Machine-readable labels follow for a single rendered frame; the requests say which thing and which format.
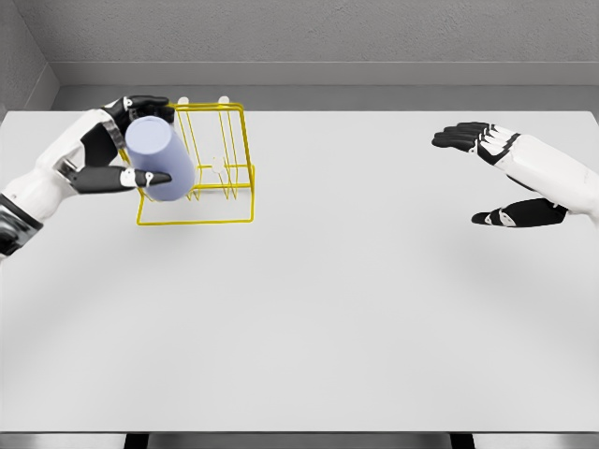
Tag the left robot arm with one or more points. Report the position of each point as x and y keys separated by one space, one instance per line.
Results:
x=28 y=196

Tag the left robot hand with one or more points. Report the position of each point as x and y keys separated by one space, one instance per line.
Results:
x=65 y=145

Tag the lavender cup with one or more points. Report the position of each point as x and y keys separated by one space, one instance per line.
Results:
x=161 y=161

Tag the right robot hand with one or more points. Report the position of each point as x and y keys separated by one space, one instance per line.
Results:
x=519 y=159

